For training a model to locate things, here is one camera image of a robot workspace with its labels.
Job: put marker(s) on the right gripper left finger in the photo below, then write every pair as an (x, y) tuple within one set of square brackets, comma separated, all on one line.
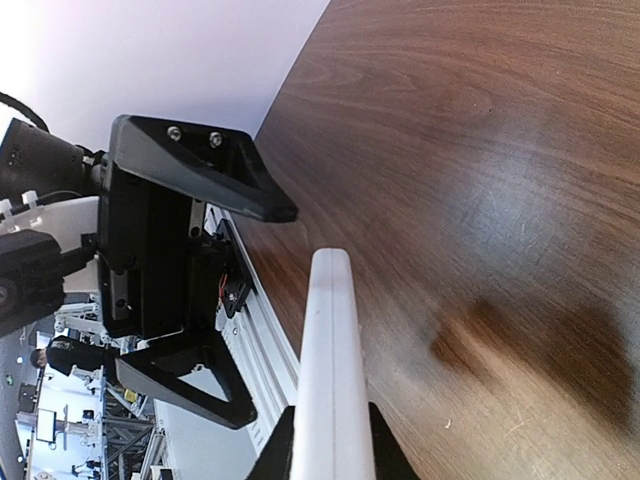
[(274, 461)]

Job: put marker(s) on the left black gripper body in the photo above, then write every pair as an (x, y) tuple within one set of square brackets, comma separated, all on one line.
[(160, 270)]

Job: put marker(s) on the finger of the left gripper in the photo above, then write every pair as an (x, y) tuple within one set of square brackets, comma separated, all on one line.
[(213, 164), (159, 370)]

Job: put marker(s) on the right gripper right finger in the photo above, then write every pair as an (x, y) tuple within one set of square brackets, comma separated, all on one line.
[(390, 460)]

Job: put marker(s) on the white remote control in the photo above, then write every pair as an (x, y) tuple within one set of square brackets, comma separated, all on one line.
[(332, 432)]

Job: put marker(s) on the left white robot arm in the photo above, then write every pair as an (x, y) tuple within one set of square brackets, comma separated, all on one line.
[(50, 194)]

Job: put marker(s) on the front aluminium table rail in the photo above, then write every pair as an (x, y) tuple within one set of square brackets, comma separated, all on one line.
[(195, 448)]

